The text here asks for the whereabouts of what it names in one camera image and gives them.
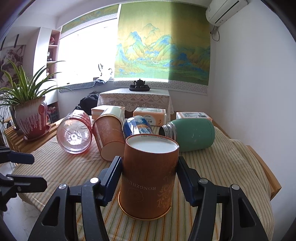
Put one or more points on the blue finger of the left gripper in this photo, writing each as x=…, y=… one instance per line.
x=28, y=184
x=7, y=155

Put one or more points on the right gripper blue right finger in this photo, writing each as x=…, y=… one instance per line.
x=188, y=179

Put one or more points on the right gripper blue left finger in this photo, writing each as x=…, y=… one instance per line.
x=109, y=178

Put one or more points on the orange cup with gold rim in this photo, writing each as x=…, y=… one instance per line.
x=148, y=176

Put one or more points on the wooden slatted plant stand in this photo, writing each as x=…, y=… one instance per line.
x=18, y=143

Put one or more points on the striped yellow tablecloth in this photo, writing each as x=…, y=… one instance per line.
x=225, y=163

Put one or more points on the green thermos flask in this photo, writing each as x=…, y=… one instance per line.
x=191, y=134

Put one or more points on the orange paper tube canister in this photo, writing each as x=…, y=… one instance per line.
x=108, y=133

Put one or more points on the clear pink plastic bottle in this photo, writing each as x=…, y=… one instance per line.
x=74, y=133

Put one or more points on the blue orange soda bottle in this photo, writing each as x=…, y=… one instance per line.
x=136, y=125

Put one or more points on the potted spider plant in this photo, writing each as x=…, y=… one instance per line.
x=28, y=101

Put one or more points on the orange white box right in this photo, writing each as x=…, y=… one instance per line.
x=198, y=115

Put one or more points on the orange white box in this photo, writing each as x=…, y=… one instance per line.
x=198, y=115
x=154, y=116

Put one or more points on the white tissue box left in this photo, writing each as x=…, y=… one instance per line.
x=98, y=110

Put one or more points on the orange white box middle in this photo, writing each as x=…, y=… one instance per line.
x=154, y=116

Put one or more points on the black bag on floor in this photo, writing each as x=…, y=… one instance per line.
x=87, y=103

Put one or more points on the lace covered side table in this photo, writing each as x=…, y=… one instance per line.
x=154, y=98

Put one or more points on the black teapot on tray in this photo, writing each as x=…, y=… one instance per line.
x=139, y=86

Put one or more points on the green landscape roller blind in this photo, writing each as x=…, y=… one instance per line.
x=165, y=42

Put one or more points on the white air conditioner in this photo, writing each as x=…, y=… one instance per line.
x=219, y=11

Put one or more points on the floral wall picture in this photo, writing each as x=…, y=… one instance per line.
x=16, y=56

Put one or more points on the white pink wall shelf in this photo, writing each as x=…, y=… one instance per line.
x=45, y=54

